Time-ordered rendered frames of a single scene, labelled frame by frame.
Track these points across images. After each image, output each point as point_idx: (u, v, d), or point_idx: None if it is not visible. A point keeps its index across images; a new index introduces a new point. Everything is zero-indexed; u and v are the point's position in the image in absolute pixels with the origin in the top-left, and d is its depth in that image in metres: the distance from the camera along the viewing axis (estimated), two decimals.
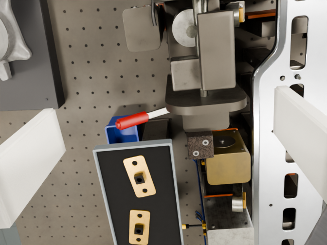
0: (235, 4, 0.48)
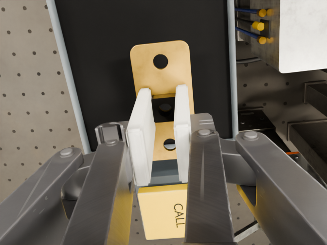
0: None
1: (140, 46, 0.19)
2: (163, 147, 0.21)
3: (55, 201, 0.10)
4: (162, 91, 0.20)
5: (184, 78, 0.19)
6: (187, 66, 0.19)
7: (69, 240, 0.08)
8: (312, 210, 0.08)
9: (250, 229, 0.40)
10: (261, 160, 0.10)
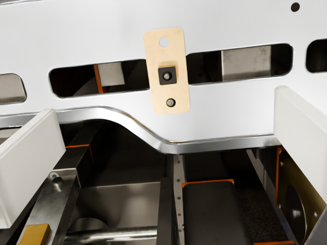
0: None
1: (150, 31, 0.27)
2: (166, 104, 0.30)
3: None
4: (165, 63, 0.28)
5: (180, 54, 0.28)
6: (182, 45, 0.28)
7: None
8: None
9: None
10: None
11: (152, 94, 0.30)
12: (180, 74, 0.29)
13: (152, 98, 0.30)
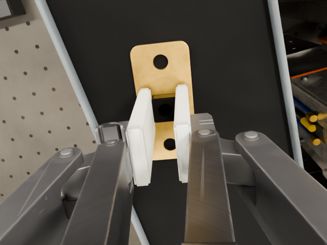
0: None
1: None
2: None
3: (55, 201, 0.10)
4: None
5: None
6: None
7: (69, 240, 0.08)
8: (312, 210, 0.08)
9: None
10: (261, 160, 0.10)
11: None
12: None
13: None
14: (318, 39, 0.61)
